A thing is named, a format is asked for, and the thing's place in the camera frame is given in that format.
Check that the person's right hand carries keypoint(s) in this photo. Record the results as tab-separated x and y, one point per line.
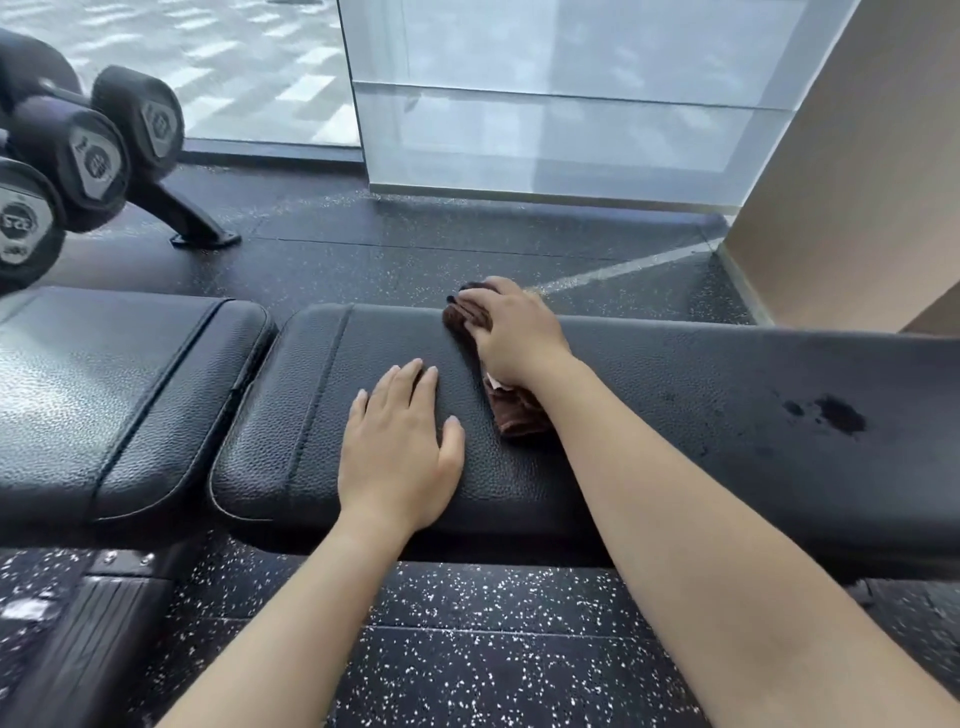
521	337

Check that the person's left hand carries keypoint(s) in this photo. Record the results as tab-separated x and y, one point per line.
397	465

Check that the black dumbbell rack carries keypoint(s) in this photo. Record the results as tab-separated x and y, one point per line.
195	225

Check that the brown cleaning cloth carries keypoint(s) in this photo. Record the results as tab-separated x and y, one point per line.
517	412

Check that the person's right forearm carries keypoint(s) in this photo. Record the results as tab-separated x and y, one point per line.
712	540

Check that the person's left forearm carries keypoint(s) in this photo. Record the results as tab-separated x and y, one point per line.
300	637

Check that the row of black dumbbells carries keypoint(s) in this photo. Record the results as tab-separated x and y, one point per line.
82	165

